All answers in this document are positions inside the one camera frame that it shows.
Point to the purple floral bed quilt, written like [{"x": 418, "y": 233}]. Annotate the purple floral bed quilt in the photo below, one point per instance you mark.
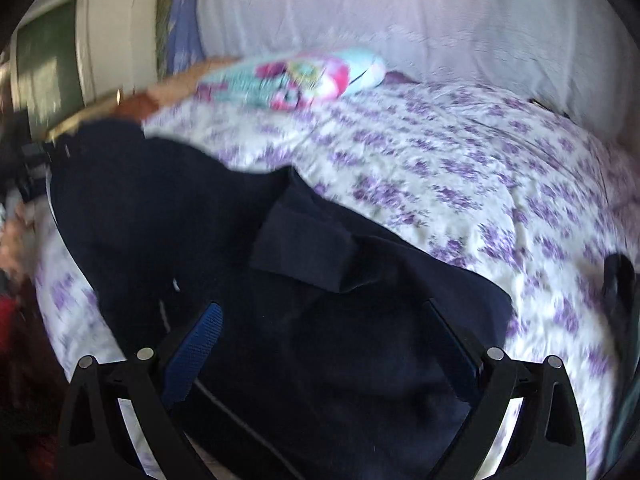
[{"x": 477, "y": 178}]

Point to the blue landscape wall poster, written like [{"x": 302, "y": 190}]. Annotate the blue landscape wall poster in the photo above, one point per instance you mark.
[{"x": 177, "y": 36}]

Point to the person's left hand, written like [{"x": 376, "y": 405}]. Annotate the person's left hand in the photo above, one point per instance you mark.
[{"x": 16, "y": 234}]

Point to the dark teal garment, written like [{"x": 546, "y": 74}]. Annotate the dark teal garment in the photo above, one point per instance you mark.
[{"x": 620, "y": 294}]

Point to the folded teal pink floral blanket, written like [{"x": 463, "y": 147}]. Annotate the folded teal pink floral blanket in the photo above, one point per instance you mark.
[{"x": 294, "y": 81}]

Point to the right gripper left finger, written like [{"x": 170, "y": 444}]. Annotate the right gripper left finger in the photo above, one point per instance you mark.
[{"x": 93, "y": 442}]

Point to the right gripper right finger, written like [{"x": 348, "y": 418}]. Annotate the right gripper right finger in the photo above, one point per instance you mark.
[{"x": 547, "y": 440}]

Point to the white framed window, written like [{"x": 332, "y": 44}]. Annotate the white framed window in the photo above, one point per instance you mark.
[{"x": 51, "y": 74}]

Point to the navy blue pants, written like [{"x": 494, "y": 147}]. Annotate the navy blue pants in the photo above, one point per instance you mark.
[{"x": 325, "y": 365}]

